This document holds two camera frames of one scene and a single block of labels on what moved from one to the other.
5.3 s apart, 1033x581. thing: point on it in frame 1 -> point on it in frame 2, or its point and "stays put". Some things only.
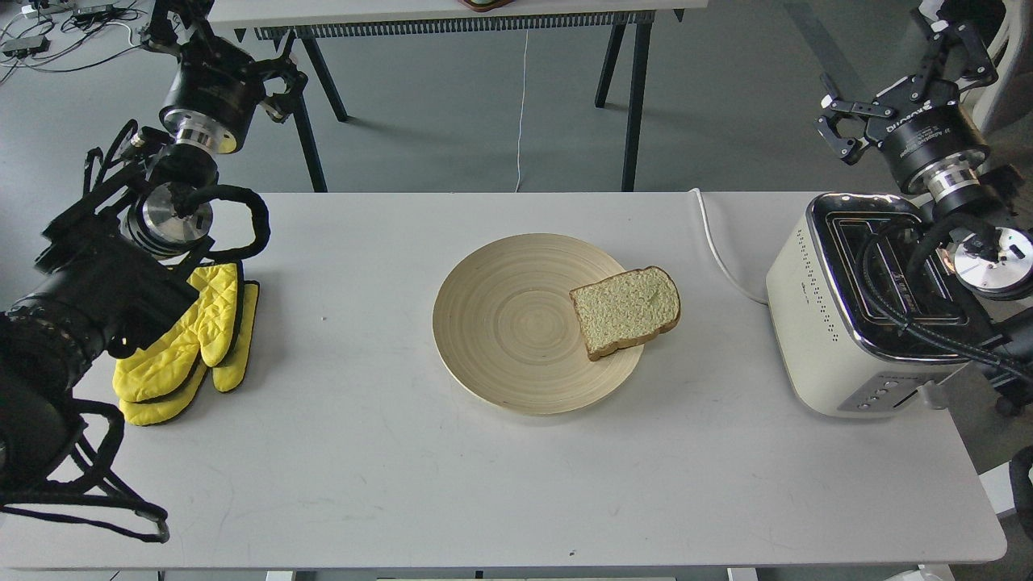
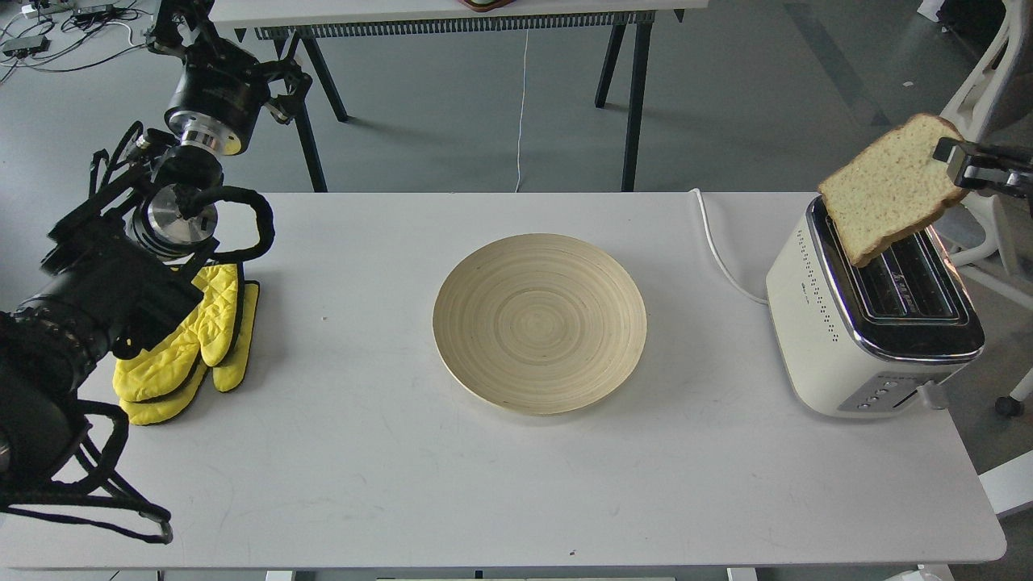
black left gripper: x=219 y=85 stays put
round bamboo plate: x=506 y=333 stays put
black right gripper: x=926 y=140 -> x=954 y=152
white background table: x=304 y=23 stays put
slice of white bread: x=626 y=309 -> x=892 y=187
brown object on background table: x=485 y=6 stays put
